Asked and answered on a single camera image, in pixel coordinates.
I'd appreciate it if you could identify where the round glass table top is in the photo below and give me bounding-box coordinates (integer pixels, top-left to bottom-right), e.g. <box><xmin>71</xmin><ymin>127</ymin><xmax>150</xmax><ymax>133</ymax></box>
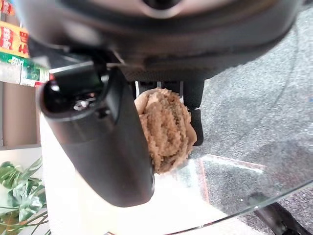
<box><xmin>39</xmin><ymin>107</ymin><xmax>313</xmax><ymax>235</ymax></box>

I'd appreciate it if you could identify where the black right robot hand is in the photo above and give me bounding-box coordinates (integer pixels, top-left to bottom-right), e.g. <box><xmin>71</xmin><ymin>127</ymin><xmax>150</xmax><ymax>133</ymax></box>
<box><xmin>15</xmin><ymin>0</ymin><xmax>306</xmax><ymax>208</ymax></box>

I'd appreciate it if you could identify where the green white printed box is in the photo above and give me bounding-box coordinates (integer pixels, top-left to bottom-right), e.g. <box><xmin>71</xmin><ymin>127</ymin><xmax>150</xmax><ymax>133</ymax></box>
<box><xmin>0</xmin><ymin>51</ymin><xmax>53</xmax><ymax>88</ymax></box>

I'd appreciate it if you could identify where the yellow red printed box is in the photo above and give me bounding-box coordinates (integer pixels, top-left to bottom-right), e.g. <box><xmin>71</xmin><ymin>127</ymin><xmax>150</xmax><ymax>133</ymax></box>
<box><xmin>0</xmin><ymin>21</ymin><xmax>30</xmax><ymax>59</ymax></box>

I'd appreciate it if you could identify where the green leafy plant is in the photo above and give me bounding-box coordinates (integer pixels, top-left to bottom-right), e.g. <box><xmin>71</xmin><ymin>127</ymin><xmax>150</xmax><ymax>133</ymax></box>
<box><xmin>0</xmin><ymin>156</ymin><xmax>49</xmax><ymax>235</ymax></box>

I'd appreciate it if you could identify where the black table leg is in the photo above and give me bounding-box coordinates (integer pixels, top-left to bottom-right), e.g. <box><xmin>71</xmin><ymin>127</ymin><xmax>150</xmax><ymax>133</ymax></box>
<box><xmin>247</xmin><ymin>192</ymin><xmax>313</xmax><ymax>235</ymax></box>

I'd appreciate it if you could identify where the brown chenille cloth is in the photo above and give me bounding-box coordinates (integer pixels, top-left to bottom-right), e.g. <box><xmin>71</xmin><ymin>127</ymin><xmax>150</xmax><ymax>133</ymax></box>
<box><xmin>134</xmin><ymin>88</ymin><xmax>198</xmax><ymax>175</ymax></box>

